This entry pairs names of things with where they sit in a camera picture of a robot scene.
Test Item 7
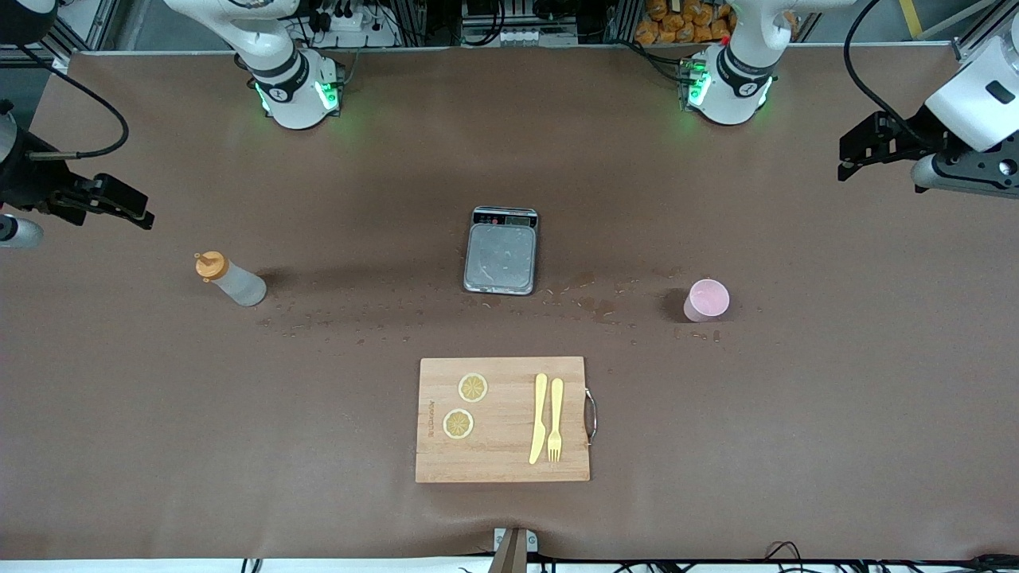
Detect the clear sauce bottle orange cap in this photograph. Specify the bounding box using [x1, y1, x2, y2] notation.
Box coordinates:
[195, 251, 268, 308]

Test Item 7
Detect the pink plastic cup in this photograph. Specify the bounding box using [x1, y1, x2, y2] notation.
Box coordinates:
[683, 279, 730, 323]

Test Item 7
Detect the orange snack pile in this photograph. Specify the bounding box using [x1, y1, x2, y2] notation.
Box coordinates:
[634, 0, 737, 45]

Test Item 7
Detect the white power strip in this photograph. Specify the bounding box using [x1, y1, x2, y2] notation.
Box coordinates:
[310, 6, 400, 49]

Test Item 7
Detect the white terminal block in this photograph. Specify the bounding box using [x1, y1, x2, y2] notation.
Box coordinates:
[494, 28, 579, 47]

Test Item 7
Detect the silver digital kitchen scale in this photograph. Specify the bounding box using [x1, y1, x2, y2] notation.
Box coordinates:
[463, 206, 540, 296]

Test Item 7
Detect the yellow plastic fork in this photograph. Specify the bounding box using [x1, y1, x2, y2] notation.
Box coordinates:
[546, 377, 564, 464]

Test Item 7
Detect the yellow plastic knife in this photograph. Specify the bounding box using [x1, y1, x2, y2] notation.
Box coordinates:
[529, 372, 549, 466]

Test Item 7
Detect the wooden cutting board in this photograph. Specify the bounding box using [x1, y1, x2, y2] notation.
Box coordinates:
[415, 357, 591, 484]

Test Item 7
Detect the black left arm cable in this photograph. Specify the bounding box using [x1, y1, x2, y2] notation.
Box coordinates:
[842, 0, 948, 152]

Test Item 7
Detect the aluminium frame post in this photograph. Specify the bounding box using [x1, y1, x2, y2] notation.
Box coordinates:
[396, 0, 431, 45]
[603, 0, 642, 45]

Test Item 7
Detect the table edge mounting bracket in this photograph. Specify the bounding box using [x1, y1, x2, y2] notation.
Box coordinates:
[490, 527, 539, 573]

